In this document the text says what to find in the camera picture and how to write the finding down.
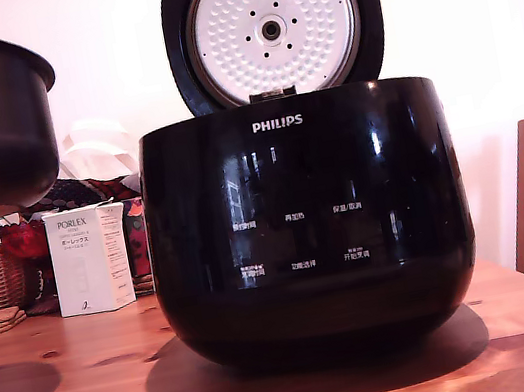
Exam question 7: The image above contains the black Philips rice cooker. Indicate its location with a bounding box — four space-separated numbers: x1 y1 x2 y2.
125 66 494 392

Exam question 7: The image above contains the black rice cooker lid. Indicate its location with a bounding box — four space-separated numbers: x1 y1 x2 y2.
157 0 396 121

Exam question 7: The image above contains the dark floral box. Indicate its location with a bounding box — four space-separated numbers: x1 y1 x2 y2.
117 195 159 286

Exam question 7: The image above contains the round woven trivet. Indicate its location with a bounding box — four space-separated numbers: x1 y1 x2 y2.
130 273 159 299

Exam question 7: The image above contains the dark dotted red floral cloth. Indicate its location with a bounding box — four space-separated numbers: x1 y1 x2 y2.
16 164 145 225

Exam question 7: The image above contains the white crumpled bag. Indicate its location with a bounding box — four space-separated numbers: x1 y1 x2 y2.
48 109 148 190

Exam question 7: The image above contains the white Porlex cardboard box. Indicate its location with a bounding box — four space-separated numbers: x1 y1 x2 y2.
39 196 142 322

